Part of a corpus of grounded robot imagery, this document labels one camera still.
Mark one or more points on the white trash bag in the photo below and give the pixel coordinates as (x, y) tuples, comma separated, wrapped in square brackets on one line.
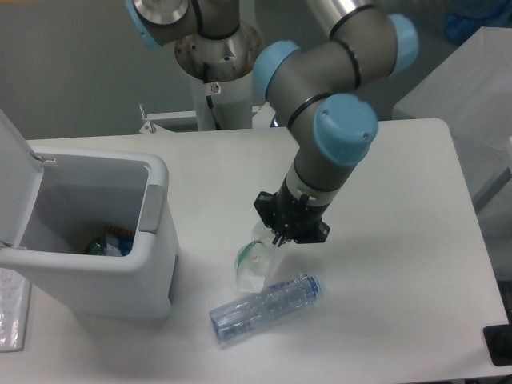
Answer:
[(258, 261)]

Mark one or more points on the white pedestal base frame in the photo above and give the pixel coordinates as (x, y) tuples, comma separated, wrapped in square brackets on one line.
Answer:
[(186, 121)]

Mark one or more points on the white trash can lid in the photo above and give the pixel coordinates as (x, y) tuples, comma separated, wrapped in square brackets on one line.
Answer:
[(21, 177)]

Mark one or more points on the grey white side cabinet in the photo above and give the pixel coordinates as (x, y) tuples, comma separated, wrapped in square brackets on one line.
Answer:
[(471, 92)]

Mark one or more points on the blue plastic bag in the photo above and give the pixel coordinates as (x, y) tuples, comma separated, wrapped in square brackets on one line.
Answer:
[(465, 18)]

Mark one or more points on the white trash can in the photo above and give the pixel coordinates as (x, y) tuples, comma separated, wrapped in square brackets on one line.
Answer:
[(92, 228)]

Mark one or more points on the trash inside can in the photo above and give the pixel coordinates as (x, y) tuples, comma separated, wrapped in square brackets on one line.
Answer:
[(114, 242)]

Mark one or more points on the black device at edge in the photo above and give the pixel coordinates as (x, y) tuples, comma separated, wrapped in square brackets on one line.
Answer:
[(498, 341)]

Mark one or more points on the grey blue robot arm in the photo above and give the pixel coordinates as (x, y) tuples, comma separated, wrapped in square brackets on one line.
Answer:
[(311, 92)]

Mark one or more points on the clear plastic water bottle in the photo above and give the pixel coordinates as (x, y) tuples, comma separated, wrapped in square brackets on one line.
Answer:
[(255, 312)]

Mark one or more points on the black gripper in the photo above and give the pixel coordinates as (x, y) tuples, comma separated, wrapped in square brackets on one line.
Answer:
[(291, 218)]

